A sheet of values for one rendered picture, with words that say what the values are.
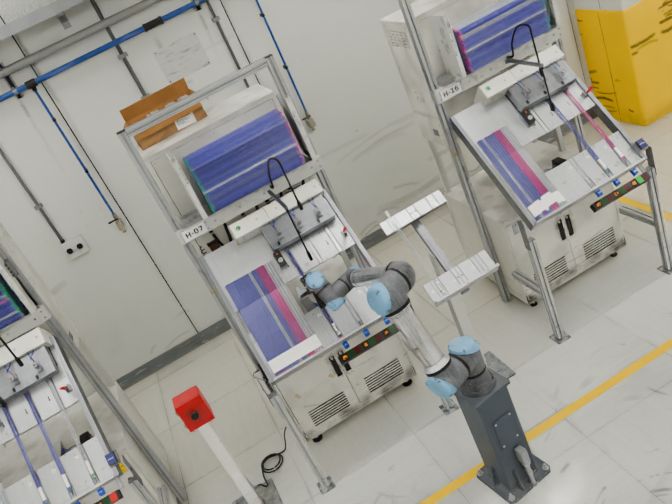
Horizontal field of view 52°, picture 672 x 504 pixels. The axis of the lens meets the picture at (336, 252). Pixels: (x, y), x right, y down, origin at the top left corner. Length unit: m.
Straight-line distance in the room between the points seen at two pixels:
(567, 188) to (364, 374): 1.40
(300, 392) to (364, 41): 2.52
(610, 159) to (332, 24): 2.13
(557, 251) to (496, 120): 0.84
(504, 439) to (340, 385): 1.02
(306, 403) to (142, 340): 1.82
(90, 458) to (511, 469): 1.82
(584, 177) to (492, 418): 1.35
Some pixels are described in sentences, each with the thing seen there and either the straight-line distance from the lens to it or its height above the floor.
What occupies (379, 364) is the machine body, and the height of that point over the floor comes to 0.25.
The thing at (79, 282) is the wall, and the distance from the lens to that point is 4.94.
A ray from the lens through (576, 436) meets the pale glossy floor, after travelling 3.40.
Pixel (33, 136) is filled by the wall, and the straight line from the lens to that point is 4.68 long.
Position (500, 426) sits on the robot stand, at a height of 0.38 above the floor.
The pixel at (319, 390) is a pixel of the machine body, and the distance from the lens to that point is 3.67.
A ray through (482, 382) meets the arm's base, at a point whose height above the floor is 0.61.
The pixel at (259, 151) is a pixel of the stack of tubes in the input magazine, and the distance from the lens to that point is 3.25.
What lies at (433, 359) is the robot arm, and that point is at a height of 0.83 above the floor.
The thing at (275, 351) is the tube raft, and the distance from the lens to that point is 3.20.
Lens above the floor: 2.50
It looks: 27 degrees down
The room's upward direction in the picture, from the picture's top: 25 degrees counter-clockwise
